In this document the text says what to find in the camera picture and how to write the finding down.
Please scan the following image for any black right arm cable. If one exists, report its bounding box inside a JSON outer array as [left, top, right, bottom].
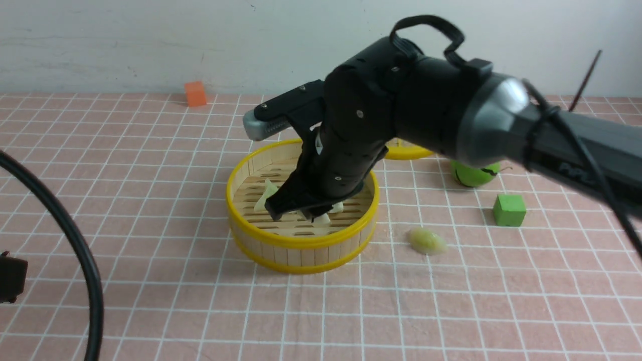
[[389, 15, 642, 256]]

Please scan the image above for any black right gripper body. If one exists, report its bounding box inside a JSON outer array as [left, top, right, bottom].
[[295, 120, 389, 206]]

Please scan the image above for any pink grid tablecloth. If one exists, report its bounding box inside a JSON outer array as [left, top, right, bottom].
[[1, 92, 641, 360]]

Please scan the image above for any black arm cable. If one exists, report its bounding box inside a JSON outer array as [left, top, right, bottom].
[[0, 150, 104, 361], [389, 15, 642, 256]]

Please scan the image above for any bamboo steamer tray yellow rim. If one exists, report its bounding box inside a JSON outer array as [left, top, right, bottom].
[[226, 139, 380, 274]]

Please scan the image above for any white dumpling bottom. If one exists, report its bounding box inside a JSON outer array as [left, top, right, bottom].
[[311, 213, 331, 228]]

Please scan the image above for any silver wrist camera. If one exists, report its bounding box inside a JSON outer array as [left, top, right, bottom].
[[243, 79, 327, 142]]

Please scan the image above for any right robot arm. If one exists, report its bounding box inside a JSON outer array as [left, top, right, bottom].
[[243, 38, 603, 220]]

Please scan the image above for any greenish dumpling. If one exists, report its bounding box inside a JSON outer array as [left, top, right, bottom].
[[407, 228, 448, 256], [254, 179, 279, 213]]

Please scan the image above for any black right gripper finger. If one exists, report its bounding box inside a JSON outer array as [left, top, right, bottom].
[[265, 178, 332, 221]]

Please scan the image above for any woven bamboo steamer lid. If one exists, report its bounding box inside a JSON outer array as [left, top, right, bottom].
[[385, 138, 434, 160]]

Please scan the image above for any green toy apple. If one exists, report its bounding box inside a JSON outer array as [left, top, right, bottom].
[[450, 160, 512, 188]]

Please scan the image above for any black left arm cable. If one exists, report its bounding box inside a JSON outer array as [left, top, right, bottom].
[[0, 150, 104, 361]]

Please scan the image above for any greenish dumpling bottom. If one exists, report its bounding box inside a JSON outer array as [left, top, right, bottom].
[[254, 179, 279, 213]]

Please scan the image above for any white dumpling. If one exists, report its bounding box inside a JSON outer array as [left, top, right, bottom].
[[311, 213, 331, 228], [323, 202, 344, 214]]

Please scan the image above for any green foam cube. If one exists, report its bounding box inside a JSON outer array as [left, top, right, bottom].
[[493, 194, 527, 228]]

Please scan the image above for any orange foam cube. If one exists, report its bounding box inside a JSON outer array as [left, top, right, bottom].
[[184, 81, 207, 107]]

